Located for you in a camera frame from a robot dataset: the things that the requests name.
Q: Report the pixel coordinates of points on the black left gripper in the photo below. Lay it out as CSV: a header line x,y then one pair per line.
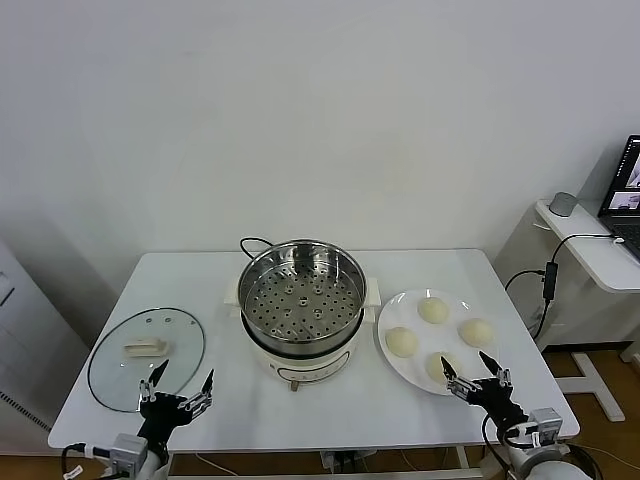
x,y
160,415

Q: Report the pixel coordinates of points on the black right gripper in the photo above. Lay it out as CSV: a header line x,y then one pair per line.
x,y
497,402

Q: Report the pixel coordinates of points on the white steamed baozi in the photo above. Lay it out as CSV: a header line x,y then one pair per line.
x,y
435,367
401,342
476,332
433,310

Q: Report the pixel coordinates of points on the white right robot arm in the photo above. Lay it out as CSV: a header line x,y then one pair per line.
x,y
550,467

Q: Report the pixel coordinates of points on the stainless steel steamer basket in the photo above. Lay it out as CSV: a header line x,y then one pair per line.
x,y
300,320

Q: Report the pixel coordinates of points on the glass pot lid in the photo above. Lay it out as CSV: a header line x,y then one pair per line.
x,y
115,370

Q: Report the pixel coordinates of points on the white round plate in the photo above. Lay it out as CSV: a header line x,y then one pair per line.
x,y
400,370

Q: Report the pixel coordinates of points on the cream electric cooker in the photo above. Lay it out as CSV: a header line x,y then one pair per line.
x,y
300,367

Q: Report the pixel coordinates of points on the white grey cabinet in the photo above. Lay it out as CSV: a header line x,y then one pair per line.
x,y
30,325

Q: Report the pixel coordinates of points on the white side desk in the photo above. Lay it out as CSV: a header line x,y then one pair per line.
x,y
590,250

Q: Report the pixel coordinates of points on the black laptop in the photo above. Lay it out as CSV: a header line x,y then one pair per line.
x,y
625,225

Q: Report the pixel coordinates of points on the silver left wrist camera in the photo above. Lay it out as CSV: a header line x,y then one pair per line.
x,y
127,452

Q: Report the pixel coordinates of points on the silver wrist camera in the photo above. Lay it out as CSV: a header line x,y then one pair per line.
x,y
127,452
546,425

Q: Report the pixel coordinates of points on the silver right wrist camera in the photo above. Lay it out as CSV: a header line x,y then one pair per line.
x,y
546,425

